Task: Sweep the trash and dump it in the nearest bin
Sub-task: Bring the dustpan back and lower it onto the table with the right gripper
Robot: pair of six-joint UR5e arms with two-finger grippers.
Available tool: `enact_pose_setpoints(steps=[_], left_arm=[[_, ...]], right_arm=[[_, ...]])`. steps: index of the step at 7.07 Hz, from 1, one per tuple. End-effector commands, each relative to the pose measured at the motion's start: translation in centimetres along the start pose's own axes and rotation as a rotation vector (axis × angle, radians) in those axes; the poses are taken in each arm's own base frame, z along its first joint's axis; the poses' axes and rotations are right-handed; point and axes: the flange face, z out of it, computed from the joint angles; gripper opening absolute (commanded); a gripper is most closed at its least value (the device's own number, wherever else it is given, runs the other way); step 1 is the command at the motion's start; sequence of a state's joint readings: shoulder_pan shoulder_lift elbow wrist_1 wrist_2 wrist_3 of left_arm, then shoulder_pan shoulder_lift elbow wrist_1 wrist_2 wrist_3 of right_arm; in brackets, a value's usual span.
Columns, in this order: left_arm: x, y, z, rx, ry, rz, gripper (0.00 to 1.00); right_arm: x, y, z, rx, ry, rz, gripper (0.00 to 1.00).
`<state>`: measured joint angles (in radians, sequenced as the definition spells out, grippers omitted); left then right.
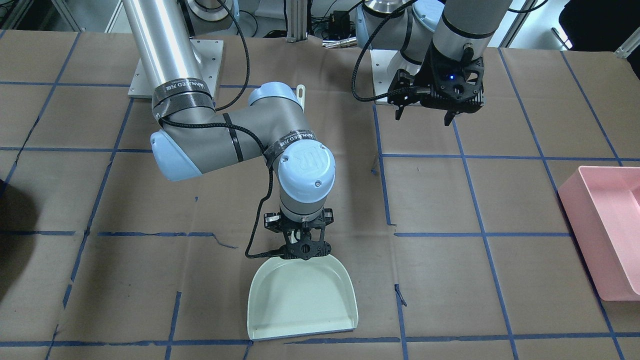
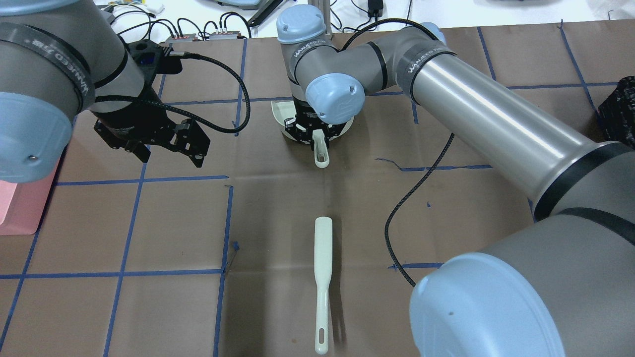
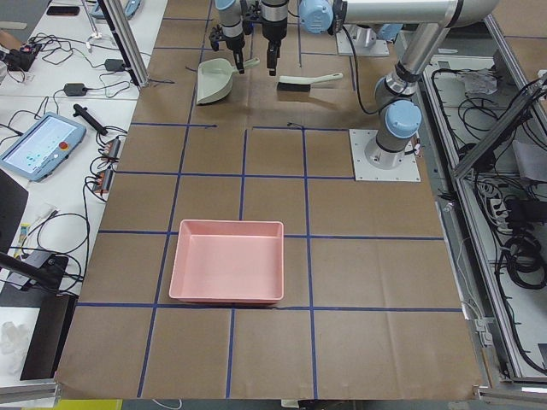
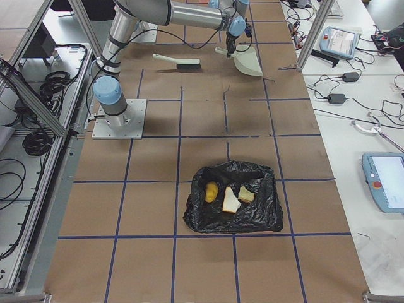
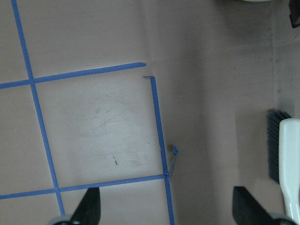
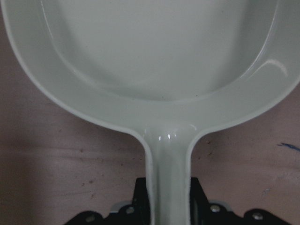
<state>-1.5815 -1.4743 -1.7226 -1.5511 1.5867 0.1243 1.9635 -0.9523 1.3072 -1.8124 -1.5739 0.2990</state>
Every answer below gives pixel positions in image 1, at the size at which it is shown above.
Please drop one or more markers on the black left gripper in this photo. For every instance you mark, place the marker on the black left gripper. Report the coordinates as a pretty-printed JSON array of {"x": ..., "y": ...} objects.
[{"x": 428, "y": 73}]

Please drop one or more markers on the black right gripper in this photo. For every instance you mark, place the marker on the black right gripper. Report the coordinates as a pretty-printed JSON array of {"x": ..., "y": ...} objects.
[{"x": 270, "y": 220}]

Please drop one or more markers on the pale green plastic dustpan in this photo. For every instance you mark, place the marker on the pale green plastic dustpan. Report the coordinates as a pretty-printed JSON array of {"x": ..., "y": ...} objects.
[{"x": 297, "y": 298}]

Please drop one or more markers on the pale green hand brush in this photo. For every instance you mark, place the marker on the pale green hand brush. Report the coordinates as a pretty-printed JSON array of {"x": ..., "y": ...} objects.
[{"x": 300, "y": 93}]

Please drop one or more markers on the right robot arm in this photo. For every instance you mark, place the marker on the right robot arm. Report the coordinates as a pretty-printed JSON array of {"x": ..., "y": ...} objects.
[{"x": 196, "y": 138}]

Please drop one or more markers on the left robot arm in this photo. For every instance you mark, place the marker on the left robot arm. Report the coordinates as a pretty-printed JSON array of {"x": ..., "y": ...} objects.
[{"x": 441, "y": 43}]

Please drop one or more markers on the pink plastic bin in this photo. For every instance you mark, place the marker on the pink plastic bin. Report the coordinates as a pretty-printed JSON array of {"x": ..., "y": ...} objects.
[{"x": 602, "y": 205}]

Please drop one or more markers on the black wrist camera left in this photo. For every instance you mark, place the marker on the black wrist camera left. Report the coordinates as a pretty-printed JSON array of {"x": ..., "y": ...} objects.
[{"x": 457, "y": 87}]

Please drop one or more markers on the aluminium frame post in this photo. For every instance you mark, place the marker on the aluminium frame post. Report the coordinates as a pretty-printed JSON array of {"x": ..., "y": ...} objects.
[{"x": 296, "y": 18}]

